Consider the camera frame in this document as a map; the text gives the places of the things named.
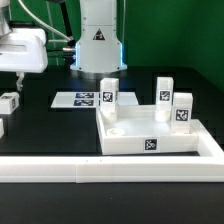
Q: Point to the white marker plate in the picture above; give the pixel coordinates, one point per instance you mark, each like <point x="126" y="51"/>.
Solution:
<point x="70" y="100"/>

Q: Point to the white L-shaped fence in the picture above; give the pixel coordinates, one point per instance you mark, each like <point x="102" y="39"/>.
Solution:
<point x="207" y="166"/>

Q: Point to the white block left edge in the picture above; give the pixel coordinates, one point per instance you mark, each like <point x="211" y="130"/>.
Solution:
<point x="1" y="128"/>

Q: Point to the white square tabletop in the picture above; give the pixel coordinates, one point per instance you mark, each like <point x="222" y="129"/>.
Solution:
<point x="136" y="132"/>

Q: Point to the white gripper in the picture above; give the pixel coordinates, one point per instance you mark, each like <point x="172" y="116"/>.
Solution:
<point x="23" y="50"/>

